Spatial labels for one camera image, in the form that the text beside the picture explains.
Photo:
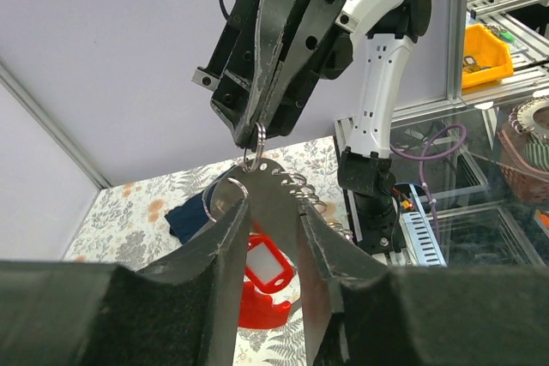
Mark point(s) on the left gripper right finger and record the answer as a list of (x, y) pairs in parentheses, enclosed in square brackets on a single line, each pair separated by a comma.
[(358, 311)]

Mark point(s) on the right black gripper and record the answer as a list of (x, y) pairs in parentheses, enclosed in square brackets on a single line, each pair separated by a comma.
[(268, 61)]

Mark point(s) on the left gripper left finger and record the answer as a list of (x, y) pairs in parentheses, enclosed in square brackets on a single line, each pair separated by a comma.
[(182, 309)]

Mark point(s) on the red key tag with key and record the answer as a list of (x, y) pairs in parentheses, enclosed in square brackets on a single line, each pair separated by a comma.
[(266, 267)]

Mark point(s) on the metal key holder red handle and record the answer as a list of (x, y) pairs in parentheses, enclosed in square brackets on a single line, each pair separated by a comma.
[(268, 202)]

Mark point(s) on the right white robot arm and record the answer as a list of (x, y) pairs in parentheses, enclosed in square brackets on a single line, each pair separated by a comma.
[(389, 29)]

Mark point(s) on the dark blue cloth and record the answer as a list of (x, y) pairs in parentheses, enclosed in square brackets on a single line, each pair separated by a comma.
[(186, 220)]

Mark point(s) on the yellow storage bin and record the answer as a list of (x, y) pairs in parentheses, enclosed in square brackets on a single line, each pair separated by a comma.
[(486, 58)]

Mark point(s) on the woven wicker basket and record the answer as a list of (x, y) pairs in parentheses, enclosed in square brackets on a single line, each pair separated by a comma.
[(524, 156)]

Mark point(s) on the grey slotted cable duct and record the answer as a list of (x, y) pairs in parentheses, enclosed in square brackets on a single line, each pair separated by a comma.
[(422, 241)]

